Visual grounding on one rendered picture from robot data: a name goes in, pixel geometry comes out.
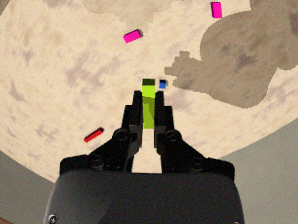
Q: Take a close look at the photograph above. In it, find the magenta rod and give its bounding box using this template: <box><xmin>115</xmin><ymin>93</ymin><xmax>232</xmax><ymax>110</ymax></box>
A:
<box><xmin>210</xmin><ymin>2</ymin><xmax>222</xmax><ymax>18</ymax></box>
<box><xmin>123</xmin><ymin>29</ymin><xmax>141</xmax><ymax>43</ymax></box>

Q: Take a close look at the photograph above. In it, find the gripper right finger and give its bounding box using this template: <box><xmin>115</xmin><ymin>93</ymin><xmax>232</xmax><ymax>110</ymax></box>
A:
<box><xmin>154</xmin><ymin>91</ymin><xmax>235</xmax><ymax>181</ymax></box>

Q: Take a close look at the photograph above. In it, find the red rod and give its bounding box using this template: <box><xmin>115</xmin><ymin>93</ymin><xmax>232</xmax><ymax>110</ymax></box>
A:
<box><xmin>84</xmin><ymin>127</ymin><xmax>104</xmax><ymax>142</ymax></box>

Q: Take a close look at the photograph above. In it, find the lime green rod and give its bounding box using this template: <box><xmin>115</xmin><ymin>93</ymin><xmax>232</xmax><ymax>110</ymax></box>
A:
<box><xmin>142</xmin><ymin>79</ymin><xmax>155</xmax><ymax>129</ymax></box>

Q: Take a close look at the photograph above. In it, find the small blue block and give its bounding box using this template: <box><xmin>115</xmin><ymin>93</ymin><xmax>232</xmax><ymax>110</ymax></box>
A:
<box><xmin>159</xmin><ymin>79</ymin><xmax>166</xmax><ymax>89</ymax></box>

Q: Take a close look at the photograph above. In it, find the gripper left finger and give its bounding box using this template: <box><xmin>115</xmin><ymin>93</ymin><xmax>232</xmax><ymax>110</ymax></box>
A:
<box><xmin>59</xmin><ymin>90</ymin><xmax>143</xmax><ymax>175</ymax></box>

